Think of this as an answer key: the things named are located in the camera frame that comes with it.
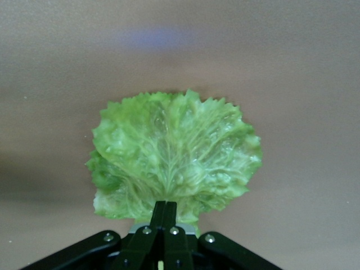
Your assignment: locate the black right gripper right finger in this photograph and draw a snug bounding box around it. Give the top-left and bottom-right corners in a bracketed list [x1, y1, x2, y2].
[165, 201, 282, 270]

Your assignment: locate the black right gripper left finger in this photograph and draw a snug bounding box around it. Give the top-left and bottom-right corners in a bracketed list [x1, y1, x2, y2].
[19, 200, 167, 270]

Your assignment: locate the green lettuce leaf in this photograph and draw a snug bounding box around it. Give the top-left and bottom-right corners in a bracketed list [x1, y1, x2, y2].
[85, 88, 264, 239]

